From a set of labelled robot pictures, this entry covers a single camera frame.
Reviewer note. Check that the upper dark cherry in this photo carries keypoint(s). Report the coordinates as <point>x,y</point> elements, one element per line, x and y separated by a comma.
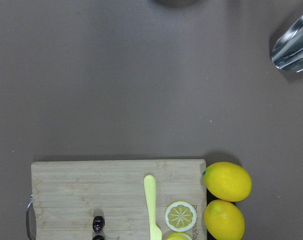
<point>98,223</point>

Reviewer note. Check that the dark cherry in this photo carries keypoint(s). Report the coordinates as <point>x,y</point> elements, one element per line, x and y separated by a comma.
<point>98,223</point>
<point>98,237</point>

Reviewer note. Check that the lower dark cherry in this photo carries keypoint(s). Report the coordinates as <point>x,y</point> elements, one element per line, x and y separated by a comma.
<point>98,237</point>

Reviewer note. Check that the yellow plastic knife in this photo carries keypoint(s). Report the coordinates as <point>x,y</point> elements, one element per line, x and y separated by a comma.
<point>150,192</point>

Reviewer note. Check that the yellow lemon near scoop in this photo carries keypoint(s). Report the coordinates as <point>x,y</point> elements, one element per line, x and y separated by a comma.
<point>227,181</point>

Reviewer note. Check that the upper lemon slice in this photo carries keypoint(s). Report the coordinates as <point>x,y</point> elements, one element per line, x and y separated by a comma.
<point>180,216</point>

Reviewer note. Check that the lemon slice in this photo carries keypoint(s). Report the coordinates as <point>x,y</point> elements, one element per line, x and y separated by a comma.
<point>180,216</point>
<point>179,236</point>

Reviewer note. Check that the wooden cutting board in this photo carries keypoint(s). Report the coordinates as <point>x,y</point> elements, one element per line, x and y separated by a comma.
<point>67,195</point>

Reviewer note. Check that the lower lemon slice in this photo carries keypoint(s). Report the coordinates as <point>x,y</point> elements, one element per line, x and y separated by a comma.
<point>179,236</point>

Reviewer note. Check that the metal scoop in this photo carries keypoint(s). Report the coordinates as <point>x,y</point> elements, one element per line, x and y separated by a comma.
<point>287,53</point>

